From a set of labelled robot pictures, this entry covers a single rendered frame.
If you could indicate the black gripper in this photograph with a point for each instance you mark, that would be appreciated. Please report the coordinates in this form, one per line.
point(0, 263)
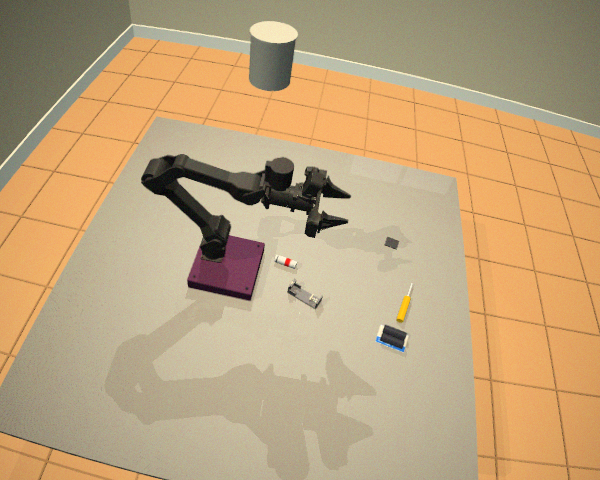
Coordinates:
point(315, 220)

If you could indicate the small dark grey rectangular piece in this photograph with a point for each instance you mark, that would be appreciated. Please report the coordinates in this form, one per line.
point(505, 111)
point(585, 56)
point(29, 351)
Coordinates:
point(390, 242)

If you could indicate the white cylindrical battery with red band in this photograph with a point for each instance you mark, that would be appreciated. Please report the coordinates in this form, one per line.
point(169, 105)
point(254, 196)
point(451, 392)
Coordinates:
point(285, 261)

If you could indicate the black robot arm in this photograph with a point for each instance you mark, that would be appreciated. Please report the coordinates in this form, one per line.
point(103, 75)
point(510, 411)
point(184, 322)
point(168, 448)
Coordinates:
point(161, 177)

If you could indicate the yellow-handled screwdriver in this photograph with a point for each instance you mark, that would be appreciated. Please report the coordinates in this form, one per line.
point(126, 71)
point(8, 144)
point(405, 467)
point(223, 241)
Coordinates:
point(404, 306)

